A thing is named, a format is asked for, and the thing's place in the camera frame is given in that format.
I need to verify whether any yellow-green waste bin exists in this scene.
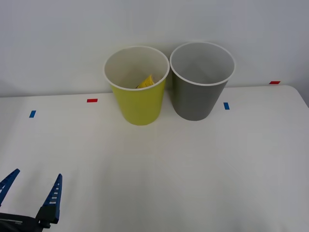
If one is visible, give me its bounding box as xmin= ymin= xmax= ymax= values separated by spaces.
xmin=103 ymin=45 xmax=170 ymax=126

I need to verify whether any yellow label plastic bottle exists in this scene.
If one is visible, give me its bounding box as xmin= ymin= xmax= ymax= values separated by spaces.
xmin=135 ymin=74 xmax=156 ymax=89

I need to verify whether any grey waste bin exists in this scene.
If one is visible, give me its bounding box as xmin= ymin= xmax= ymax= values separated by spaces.
xmin=169 ymin=42 xmax=236 ymax=121

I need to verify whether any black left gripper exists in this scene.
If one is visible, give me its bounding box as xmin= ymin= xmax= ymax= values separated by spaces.
xmin=0 ymin=168 xmax=63 ymax=232

